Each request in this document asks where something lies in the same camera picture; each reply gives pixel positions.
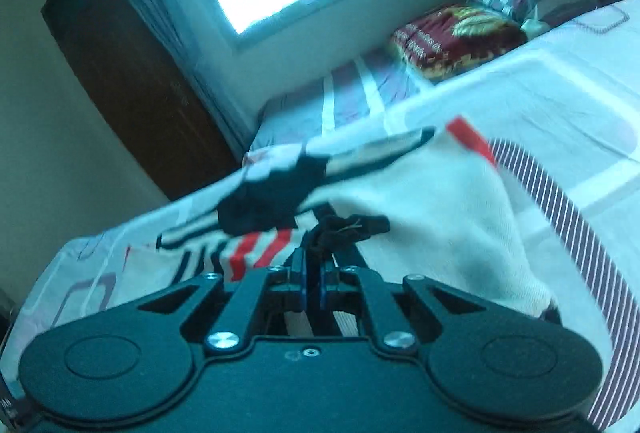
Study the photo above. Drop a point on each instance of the purple striped bed sheet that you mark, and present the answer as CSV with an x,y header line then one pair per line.
x,y
350,93

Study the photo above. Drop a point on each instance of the sheer curtain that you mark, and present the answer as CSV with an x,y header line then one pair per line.
x,y
165,38

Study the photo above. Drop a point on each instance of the white patterned bed cover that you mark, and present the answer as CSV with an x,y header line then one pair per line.
x,y
550,88

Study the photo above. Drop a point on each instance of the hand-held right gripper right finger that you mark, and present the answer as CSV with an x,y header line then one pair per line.
x,y
328,279

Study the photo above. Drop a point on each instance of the red printed cushion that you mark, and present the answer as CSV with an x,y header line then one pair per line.
x,y
450,40

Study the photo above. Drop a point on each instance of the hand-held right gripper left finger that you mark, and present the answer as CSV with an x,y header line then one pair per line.
x,y
298,266

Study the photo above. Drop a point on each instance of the dark wooden door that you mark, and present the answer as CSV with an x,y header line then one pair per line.
x,y
130,83

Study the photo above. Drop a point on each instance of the red navy striped white sweater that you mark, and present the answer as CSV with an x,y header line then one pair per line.
x,y
440,213

